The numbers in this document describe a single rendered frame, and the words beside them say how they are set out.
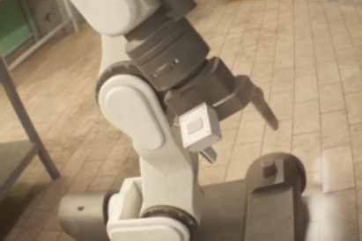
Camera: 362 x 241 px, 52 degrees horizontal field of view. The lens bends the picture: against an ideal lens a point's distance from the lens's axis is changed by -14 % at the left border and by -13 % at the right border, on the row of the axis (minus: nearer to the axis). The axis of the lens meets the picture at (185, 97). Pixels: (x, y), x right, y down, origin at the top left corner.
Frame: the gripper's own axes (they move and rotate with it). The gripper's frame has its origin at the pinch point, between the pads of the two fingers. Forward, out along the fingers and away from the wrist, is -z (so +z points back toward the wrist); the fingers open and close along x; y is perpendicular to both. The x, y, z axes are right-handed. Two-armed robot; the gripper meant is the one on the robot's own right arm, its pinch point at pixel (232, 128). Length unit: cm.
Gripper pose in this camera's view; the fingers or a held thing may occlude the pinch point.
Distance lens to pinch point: 58.3
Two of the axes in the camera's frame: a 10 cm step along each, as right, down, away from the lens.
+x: 7.6, -4.6, -4.5
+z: -6.2, -7.3, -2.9
